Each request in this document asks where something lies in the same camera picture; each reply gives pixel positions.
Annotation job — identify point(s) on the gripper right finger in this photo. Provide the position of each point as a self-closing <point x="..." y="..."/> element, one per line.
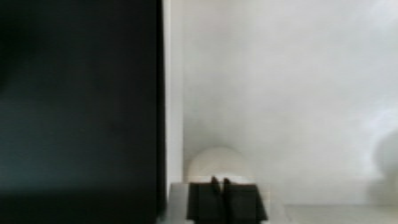
<point x="243" y="203"/>

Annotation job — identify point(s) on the white square tabletop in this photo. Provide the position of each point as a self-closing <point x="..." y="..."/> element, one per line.
<point x="280" y="71"/>

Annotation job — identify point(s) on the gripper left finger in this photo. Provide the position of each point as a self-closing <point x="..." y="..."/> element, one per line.
<point x="204" y="202"/>

